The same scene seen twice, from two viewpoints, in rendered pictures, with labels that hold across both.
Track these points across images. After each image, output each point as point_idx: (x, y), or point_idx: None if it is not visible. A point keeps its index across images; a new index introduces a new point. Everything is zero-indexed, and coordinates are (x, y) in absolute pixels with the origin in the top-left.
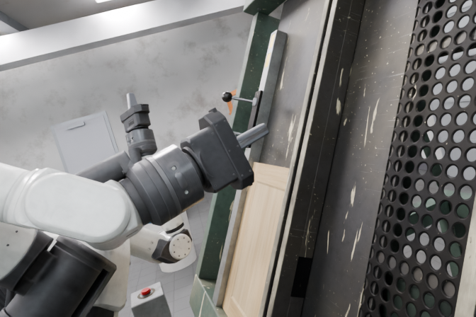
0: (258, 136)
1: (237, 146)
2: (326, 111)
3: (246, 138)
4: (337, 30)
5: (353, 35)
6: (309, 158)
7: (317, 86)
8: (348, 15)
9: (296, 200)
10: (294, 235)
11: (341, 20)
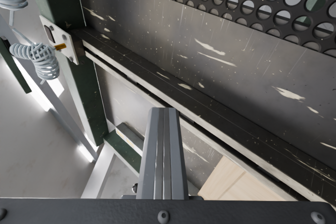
0: (173, 130)
1: (162, 216)
2: (184, 95)
3: (158, 160)
4: (127, 63)
5: (138, 57)
6: (223, 127)
7: (159, 93)
8: (122, 54)
9: (271, 163)
10: (320, 189)
11: (122, 59)
